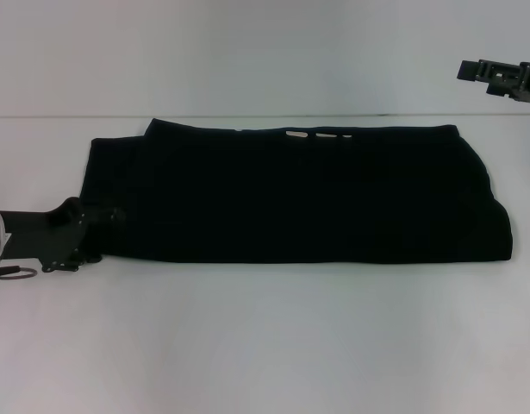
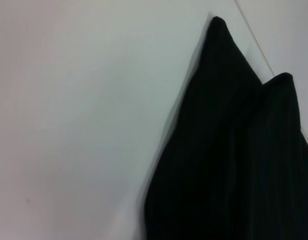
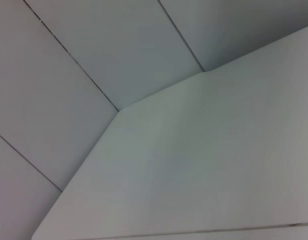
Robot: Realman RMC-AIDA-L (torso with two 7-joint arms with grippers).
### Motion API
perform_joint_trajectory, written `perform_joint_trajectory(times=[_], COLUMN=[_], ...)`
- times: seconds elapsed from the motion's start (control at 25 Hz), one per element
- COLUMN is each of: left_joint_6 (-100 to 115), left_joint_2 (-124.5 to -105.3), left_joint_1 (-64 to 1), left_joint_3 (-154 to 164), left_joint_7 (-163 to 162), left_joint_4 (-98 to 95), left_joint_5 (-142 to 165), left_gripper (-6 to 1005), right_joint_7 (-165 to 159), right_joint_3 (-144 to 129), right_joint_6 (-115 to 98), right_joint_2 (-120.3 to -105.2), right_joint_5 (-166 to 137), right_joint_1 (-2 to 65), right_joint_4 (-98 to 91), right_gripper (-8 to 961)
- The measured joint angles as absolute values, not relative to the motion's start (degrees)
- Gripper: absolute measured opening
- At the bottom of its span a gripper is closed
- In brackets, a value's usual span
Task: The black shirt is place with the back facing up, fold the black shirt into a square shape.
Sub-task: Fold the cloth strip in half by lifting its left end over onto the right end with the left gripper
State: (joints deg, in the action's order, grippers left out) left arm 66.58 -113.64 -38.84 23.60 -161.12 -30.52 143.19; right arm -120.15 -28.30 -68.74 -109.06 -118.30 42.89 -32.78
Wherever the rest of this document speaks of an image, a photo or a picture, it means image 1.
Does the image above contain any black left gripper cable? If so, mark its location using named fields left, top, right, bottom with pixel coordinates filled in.
left=0, top=265, right=39, bottom=283

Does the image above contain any black shirt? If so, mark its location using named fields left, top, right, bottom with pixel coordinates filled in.
left=77, top=117, right=514, bottom=265

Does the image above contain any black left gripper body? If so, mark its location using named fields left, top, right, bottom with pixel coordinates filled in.
left=0, top=196, right=87, bottom=274

